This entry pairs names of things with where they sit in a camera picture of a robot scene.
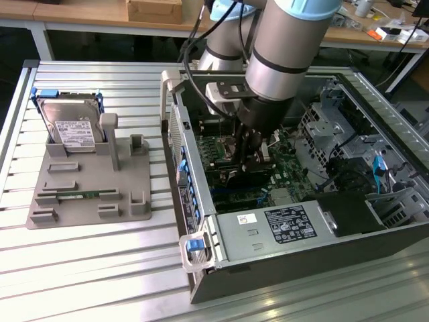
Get graphics card with metal bracket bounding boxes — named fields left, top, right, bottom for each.
left=204, top=160, right=274, bottom=189

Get green RAM stick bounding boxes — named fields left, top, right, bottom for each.
left=36, top=189, right=118, bottom=201

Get blue wire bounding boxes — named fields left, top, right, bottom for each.
left=371, top=155, right=385, bottom=195

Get black monitor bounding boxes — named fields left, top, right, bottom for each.
left=411, top=0, right=429, bottom=18

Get blue card latches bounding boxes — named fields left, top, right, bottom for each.
left=179, top=156, right=202, bottom=222

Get hard disk in blue carrier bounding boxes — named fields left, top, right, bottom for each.
left=29, top=87, right=106, bottom=154

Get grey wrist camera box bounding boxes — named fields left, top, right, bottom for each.
left=204, top=81, right=259, bottom=117

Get wooden desk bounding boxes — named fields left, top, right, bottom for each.
left=320, top=0, right=429, bottom=95
left=0, top=0, right=212, bottom=62

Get brown cardboard box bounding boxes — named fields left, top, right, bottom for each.
left=125, top=0, right=184, bottom=25

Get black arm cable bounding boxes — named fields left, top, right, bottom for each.
left=182, top=0, right=255, bottom=118

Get CPU socket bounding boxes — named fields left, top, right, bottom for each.
left=216, top=135, right=241, bottom=159

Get blue case latch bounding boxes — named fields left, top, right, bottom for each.
left=185, top=239, right=204, bottom=255

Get black RAM slot bank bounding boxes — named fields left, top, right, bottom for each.
left=197, top=119, right=236, bottom=136

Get grey power supply unit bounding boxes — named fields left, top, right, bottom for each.
left=215, top=200, right=332, bottom=263

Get white bottle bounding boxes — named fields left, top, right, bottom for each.
left=354, top=0, right=375, bottom=18

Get green motherboard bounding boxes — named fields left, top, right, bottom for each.
left=195, top=117, right=318, bottom=215

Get grey parts rack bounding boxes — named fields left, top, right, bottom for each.
left=26, top=112, right=154, bottom=231

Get open black PC case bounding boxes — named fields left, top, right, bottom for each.
left=160, top=68, right=429, bottom=305

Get metal disk bay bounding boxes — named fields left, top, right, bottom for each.
left=297, top=85, right=361, bottom=178

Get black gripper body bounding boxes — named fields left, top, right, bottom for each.
left=234, top=95, right=298, bottom=139

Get orange and white box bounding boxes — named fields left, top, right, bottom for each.
left=367, top=25, right=403, bottom=43

